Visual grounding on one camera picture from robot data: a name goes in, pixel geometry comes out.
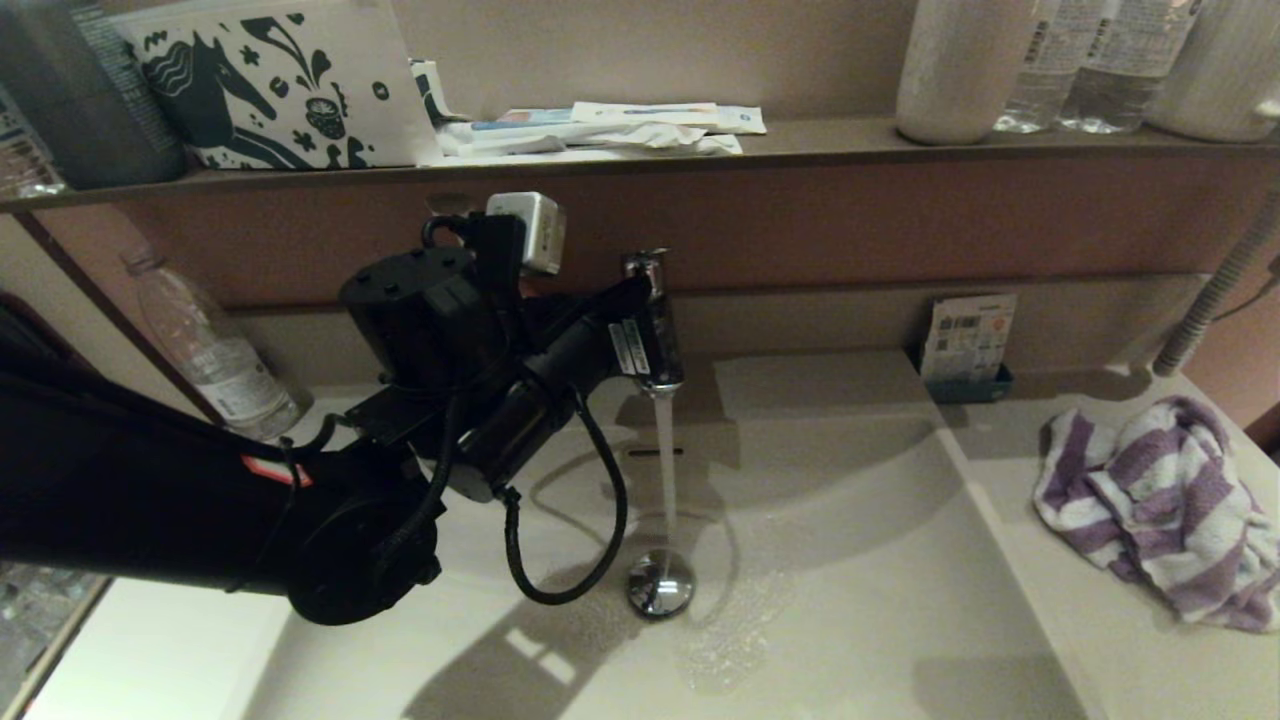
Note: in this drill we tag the blue white folded packet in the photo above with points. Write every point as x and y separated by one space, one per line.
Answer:
430 90

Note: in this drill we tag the teal printed sachet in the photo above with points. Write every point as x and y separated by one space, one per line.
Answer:
520 120

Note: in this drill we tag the brown wall shelf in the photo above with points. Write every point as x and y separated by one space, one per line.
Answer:
850 148

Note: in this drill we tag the dark blue small tray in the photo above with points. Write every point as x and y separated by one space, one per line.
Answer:
965 390

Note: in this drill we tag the clear crumpled plastic bag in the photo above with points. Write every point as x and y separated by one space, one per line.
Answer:
30 610

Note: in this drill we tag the white box with horse print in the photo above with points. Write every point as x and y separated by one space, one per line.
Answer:
300 80

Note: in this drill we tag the white card with QR code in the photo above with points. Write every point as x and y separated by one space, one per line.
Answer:
968 335

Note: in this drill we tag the white ribbed kettle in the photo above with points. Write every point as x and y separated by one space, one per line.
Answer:
1220 70

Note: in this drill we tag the dark grey canister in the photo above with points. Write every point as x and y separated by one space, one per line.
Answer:
70 90

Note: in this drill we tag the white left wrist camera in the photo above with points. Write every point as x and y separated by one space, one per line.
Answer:
535 230

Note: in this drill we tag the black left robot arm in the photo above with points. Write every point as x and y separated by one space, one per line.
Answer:
150 500

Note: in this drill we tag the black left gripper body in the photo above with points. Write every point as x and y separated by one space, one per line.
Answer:
530 400

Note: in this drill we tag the chrome drain stopper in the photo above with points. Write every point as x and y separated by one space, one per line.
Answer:
660 585

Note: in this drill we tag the crumpled white plastic wrapper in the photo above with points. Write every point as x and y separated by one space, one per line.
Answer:
600 140

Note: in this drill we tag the chrome lever faucet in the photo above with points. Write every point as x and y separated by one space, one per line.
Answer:
660 340

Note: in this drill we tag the clear jar with sachets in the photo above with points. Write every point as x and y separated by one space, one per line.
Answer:
25 160

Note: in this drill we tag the white toothbrush packet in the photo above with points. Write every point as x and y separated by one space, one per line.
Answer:
680 115

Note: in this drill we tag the purple white striped towel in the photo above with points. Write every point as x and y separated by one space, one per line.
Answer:
1160 500

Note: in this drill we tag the clear plastic water bottle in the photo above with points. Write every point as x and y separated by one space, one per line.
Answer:
1120 80
1040 80
230 380

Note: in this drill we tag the white cylindrical cup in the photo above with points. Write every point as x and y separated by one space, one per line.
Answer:
960 70

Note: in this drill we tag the white ceramic sink basin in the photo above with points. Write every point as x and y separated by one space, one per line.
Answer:
850 560

